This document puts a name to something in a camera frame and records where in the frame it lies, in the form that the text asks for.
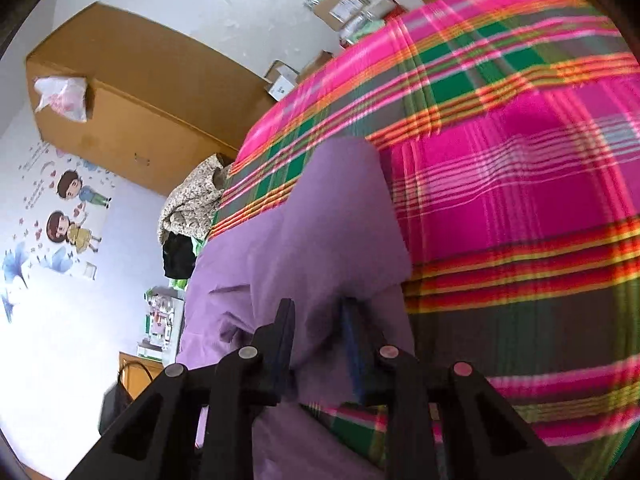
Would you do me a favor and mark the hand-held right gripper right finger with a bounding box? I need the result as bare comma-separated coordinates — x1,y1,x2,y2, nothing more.
341,297,573,480

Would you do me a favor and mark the pink green plaid bed sheet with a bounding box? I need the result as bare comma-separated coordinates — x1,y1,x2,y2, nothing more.
207,0,640,480

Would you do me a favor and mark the brown cardboard parcel box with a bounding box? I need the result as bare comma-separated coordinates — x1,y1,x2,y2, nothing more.
305,0,371,31

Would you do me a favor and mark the white box with dark label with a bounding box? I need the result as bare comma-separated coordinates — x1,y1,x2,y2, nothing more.
263,60,301,102

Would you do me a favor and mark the pink white plastic bag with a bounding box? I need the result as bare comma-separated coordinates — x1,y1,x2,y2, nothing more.
33,76,88,122

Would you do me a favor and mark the wooden headboard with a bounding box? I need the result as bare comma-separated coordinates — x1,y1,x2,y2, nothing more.
118,352,166,413

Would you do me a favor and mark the cartoon couple wall sticker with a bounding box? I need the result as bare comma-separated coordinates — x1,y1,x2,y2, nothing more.
0,140,118,322

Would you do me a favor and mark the purple fleece garment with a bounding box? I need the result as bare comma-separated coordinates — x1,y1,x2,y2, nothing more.
175,136,416,480

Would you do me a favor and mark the floral quilted jacket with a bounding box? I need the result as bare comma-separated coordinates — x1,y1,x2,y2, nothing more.
157,155,232,247

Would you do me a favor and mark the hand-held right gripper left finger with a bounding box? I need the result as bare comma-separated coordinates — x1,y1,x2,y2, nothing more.
65,298,297,480

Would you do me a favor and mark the black garment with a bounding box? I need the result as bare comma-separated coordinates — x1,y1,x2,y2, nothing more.
162,232,197,279

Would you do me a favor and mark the pile of medicine boxes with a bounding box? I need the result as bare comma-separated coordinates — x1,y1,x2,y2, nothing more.
136,285,187,363

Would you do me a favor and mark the wooden wardrobe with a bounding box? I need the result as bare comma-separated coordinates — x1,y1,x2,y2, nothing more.
26,2,277,197

